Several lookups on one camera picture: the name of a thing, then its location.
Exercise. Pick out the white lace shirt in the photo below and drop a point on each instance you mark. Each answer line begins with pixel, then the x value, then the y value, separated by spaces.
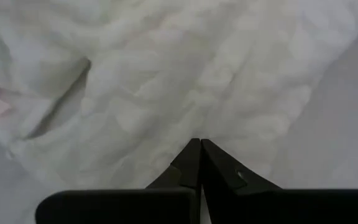
pixel 166 77

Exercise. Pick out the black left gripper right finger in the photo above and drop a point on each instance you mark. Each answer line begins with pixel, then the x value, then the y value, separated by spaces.
pixel 275 207

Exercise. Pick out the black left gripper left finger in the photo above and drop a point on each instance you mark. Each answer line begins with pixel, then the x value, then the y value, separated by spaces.
pixel 120 207

